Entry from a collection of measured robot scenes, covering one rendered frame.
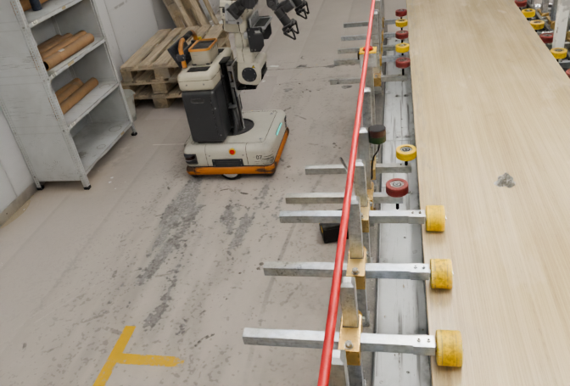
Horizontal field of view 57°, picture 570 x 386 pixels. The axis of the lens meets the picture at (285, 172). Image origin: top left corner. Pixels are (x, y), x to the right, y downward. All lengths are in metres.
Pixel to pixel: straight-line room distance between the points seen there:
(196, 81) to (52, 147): 1.23
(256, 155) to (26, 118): 1.65
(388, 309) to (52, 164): 3.03
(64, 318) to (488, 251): 2.27
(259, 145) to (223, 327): 1.40
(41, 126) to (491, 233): 3.23
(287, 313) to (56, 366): 1.15
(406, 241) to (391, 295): 0.30
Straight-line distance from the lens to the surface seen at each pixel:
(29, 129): 4.20
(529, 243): 1.71
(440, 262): 1.49
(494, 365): 1.38
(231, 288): 2.93
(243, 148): 3.67
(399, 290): 1.92
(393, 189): 1.90
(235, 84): 3.71
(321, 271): 1.51
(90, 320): 3.07
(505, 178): 1.96
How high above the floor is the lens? 1.97
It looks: 31 degrees down
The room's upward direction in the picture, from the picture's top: 9 degrees counter-clockwise
